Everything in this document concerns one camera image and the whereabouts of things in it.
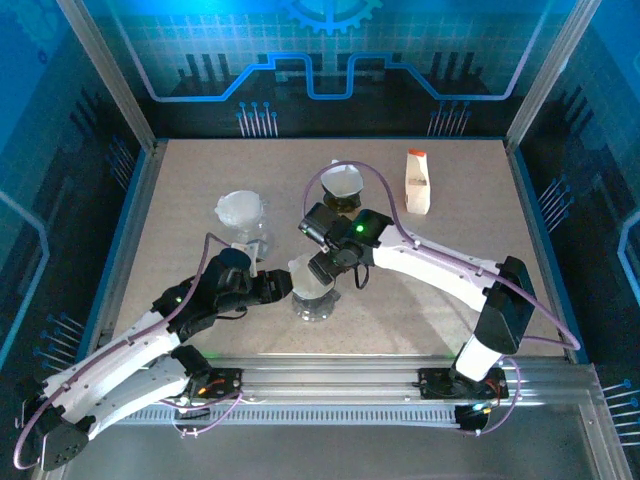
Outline white paper coffee filter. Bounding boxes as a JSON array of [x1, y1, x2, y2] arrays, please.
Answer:
[[319, 159, 365, 199], [287, 252, 331, 300], [215, 190, 265, 227]]

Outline clear coffee server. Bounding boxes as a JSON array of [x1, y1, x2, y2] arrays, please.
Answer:
[[234, 224, 276, 262]]

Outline grey glass coffee server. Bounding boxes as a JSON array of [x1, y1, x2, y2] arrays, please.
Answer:
[[291, 292, 343, 325]]

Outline olive green coffee dripper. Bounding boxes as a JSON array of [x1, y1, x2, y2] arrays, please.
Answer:
[[322, 187, 362, 211]]

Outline clear coffee dripper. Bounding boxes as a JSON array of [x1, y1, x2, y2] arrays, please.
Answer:
[[214, 189, 269, 236]]

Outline grey metal front tray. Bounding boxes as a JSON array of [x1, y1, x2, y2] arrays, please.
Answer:
[[29, 389, 634, 480]]

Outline black electronics box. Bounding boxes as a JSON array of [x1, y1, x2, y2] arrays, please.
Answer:
[[453, 402, 494, 435]]

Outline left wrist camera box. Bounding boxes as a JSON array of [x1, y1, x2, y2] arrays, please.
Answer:
[[230, 238, 264, 279]]

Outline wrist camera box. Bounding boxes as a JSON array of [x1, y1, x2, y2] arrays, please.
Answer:
[[298, 202, 339, 246], [230, 238, 264, 279]]

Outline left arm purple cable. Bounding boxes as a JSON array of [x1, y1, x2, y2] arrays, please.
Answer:
[[13, 232, 246, 471]]

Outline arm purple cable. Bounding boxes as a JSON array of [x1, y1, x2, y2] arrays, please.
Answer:
[[13, 232, 246, 471], [303, 160, 582, 436]]

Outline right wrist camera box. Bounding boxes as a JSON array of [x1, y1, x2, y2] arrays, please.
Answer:
[[298, 202, 339, 246]]

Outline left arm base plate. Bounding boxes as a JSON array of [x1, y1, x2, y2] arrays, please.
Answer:
[[184, 367, 242, 401]]

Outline aluminium mounting rail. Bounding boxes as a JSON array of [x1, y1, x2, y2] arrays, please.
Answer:
[[64, 353, 601, 411]]

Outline table side rail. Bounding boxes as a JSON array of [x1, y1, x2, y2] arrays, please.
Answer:
[[82, 139, 169, 362], [504, 139, 590, 364]]

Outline slotted cable duct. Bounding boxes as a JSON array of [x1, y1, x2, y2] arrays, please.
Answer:
[[119, 405, 464, 427]]

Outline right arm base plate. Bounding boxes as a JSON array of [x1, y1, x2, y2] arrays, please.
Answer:
[[417, 367, 510, 401]]

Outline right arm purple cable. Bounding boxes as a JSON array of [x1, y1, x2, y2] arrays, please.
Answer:
[[303, 160, 582, 436]]

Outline aluminium frame post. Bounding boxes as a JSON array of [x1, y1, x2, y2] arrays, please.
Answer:
[[54, 0, 162, 151], [504, 0, 604, 151]]

